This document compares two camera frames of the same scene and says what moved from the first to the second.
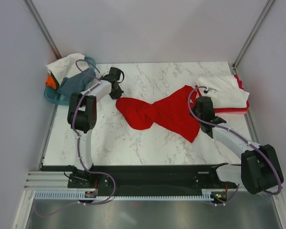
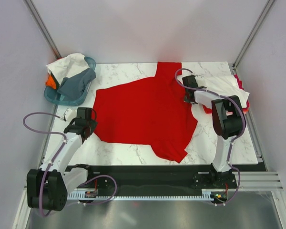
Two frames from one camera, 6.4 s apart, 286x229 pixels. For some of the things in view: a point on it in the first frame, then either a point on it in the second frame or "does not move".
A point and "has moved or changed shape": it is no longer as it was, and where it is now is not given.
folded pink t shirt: (239, 82) does not move
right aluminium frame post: (265, 10) does not move
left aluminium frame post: (43, 27) does not move
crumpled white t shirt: (62, 68) does not move
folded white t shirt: (225, 90) does not move
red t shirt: (174, 113) has moved or changed shape
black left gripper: (117, 95) → (93, 124)
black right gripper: (195, 105) → (186, 100)
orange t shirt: (50, 82) does not move
